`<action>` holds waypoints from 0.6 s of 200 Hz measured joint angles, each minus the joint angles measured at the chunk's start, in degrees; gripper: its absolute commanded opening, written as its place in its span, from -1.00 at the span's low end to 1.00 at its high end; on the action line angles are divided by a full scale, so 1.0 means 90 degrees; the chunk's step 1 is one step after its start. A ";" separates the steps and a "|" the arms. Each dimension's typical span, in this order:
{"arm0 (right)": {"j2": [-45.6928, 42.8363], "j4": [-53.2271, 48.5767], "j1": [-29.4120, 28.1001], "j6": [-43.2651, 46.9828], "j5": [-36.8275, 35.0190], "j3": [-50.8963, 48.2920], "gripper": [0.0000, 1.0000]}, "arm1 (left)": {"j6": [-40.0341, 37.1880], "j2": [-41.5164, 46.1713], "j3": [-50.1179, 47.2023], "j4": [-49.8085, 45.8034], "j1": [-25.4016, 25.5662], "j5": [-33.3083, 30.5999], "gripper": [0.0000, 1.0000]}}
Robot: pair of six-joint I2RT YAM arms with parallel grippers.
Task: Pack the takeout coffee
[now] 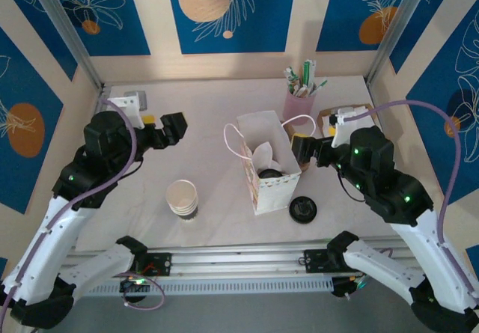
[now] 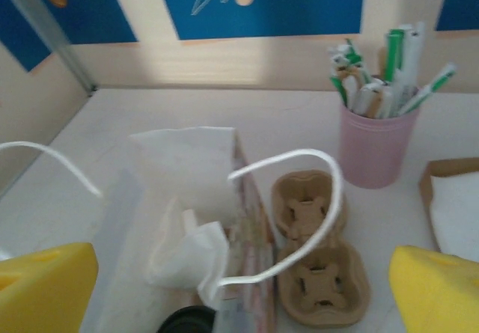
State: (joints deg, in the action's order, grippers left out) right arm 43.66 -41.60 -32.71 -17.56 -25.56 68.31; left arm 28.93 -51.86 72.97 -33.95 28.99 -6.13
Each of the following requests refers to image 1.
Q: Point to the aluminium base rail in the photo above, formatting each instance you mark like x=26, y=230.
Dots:
x=232, y=262

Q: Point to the animal print gift bag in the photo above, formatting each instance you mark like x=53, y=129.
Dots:
x=275, y=198

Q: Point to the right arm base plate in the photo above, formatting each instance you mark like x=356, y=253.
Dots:
x=316, y=260

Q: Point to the controller board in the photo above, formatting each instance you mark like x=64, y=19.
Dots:
x=134, y=284
x=348, y=288

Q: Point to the left controller board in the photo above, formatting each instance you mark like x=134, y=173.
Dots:
x=134, y=284

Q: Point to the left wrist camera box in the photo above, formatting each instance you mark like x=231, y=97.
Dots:
x=129, y=104

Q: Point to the black lid stack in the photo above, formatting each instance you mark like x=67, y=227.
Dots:
x=303, y=209

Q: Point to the paper cup stack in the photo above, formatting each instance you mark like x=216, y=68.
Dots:
x=181, y=194

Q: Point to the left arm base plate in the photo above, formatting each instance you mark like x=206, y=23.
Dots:
x=161, y=263

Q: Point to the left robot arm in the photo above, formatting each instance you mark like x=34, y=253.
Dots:
x=48, y=235

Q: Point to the right controller board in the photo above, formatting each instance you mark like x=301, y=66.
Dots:
x=348, y=288

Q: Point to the pink metal cup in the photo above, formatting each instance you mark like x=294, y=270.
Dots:
x=299, y=104

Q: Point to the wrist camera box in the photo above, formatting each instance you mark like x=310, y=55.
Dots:
x=342, y=131
x=129, y=104

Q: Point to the aluminium frame post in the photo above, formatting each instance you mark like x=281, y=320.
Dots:
x=67, y=22
x=396, y=30

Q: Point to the white paper napkin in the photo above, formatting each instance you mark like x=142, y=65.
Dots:
x=263, y=153

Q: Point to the pulp cup carrier stack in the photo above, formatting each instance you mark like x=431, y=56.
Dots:
x=289, y=131

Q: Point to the wooden stirrer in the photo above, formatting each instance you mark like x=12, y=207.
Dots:
x=293, y=86

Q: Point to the black plastic cup lid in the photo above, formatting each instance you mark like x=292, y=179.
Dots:
x=270, y=174

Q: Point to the brown cardboard tray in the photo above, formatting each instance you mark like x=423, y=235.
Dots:
x=365, y=107

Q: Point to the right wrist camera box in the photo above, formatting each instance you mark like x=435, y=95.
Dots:
x=342, y=131

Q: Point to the white wrapped straw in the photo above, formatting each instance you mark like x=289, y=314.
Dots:
x=320, y=86
x=290, y=74

